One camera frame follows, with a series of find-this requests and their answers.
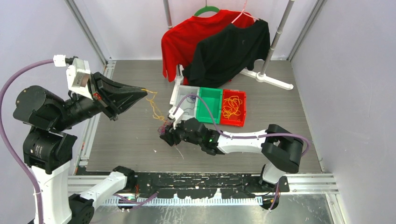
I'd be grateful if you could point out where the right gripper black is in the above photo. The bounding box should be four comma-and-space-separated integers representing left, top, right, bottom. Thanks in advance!
161, 116, 203, 146

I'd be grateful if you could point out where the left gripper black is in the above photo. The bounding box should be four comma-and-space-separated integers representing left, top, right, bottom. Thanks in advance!
54, 70, 149, 128

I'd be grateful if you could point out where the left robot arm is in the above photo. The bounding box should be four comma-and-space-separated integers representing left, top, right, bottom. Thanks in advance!
13, 72, 147, 224

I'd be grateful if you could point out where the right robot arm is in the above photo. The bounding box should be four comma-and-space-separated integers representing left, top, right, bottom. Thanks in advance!
160, 118, 304, 192

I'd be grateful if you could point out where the white plastic bin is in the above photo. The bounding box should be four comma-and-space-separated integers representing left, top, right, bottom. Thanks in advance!
174, 85, 200, 120

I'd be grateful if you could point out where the green plastic bin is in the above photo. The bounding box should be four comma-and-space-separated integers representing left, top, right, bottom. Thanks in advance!
196, 87, 223, 124

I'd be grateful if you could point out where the red plastic bin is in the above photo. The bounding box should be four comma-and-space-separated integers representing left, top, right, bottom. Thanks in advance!
220, 89, 246, 127

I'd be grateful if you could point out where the red t-shirt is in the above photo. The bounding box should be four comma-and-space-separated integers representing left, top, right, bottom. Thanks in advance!
161, 9, 240, 82

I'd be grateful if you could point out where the black t-shirt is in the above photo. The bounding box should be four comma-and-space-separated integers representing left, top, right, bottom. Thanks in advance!
183, 20, 270, 88

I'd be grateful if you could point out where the white clothes rack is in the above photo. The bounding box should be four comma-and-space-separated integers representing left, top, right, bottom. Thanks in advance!
170, 0, 295, 105

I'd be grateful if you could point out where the green clothes hanger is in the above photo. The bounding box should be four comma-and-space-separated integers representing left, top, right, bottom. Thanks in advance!
193, 1, 220, 16

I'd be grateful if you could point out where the pink clothes hanger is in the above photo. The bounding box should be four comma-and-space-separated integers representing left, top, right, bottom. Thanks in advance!
231, 0, 258, 24

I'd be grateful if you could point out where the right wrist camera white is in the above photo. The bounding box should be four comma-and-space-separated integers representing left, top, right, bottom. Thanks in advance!
168, 106, 184, 129

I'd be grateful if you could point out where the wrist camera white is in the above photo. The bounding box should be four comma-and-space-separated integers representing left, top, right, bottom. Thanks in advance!
168, 106, 184, 129
53, 55, 93, 100

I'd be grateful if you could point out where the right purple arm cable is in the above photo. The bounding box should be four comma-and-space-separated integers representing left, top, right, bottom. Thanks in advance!
172, 93, 311, 211

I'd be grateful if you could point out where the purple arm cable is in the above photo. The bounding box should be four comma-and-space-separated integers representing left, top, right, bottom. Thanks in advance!
0, 58, 158, 224
172, 93, 311, 211

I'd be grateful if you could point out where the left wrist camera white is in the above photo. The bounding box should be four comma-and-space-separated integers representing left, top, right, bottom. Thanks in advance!
53, 55, 93, 100

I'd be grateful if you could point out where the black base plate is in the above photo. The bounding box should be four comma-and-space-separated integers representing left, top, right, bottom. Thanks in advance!
118, 172, 276, 199

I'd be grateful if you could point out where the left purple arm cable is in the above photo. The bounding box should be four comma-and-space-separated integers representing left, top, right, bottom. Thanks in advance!
0, 58, 158, 224

